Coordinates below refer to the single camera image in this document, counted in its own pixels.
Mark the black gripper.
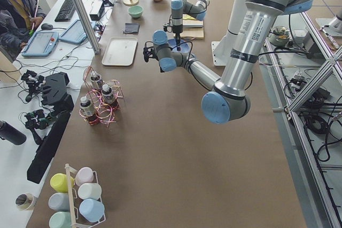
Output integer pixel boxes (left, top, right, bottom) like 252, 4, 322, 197
158, 60, 164, 73
172, 24, 183, 51

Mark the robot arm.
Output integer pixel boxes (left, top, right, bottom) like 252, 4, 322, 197
171, 0, 210, 50
144, 0, 313, 124

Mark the steel muddler black tip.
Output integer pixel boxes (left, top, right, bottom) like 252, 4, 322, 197
183, 23, 203, 29

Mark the wooden cutting board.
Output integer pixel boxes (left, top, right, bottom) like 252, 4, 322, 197
181, 14, 204, 40

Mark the cream rabbit tray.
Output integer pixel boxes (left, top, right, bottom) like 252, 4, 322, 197
102, 37, 137, 67

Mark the grey folded cloth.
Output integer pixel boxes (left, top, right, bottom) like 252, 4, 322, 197
123, 22, 140, 34

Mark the mint green bowl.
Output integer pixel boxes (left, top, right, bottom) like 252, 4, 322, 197
128, 5, 144, 18

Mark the right back drink bottle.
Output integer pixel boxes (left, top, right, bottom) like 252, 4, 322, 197
102, 84, 115, 105

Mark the drink bottle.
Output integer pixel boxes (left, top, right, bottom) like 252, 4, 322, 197
80, 96, 95, 117
102, 84, 115, 105
90, 71, 102, 90

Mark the left back drink bottle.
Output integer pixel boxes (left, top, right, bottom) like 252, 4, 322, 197
90, 71, 102, 90

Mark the front drink bottle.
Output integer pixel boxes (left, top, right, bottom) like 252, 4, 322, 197
80, 96, 95, 117

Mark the blue teach pendant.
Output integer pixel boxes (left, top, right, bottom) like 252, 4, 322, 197
59, 19, 87, 44
21, 31, 59, 57

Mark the black keyboard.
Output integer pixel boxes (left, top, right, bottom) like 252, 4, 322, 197
55, 0, 75, 22

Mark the pink cup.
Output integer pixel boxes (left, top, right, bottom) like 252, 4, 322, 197
75, 167, 94, 186

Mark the white cup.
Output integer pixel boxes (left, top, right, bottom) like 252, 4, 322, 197
78, 183, 102, 200

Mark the yellow cup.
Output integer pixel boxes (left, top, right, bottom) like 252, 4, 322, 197
50, 173, 68, 193

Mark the seated person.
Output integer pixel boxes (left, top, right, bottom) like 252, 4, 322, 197
1, 0, 46, 60

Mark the light blue cup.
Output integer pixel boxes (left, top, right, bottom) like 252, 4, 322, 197
79, 199, 105, 223

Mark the black water bottle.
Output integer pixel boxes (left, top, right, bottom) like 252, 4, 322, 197
1, 121, 26, 145

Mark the grey cup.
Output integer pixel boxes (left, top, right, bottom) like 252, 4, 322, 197
48, 192, 69, 211

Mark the mint cup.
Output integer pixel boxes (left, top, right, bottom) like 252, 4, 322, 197
49, 211, 71, 228

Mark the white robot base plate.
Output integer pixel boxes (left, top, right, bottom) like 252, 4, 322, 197
211, 41, 252, 67

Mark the copper wire bottle rack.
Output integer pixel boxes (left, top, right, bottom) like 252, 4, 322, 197
79, 66, 123, 126

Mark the white wire cup rack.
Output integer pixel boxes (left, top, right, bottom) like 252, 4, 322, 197
65, 163, 106, 228

